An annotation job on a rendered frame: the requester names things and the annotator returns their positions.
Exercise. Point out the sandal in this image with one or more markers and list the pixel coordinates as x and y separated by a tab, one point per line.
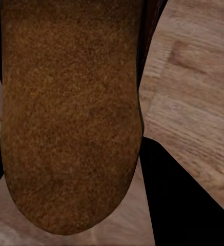
72	125

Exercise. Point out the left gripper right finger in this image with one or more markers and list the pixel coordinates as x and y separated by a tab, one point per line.
182	212

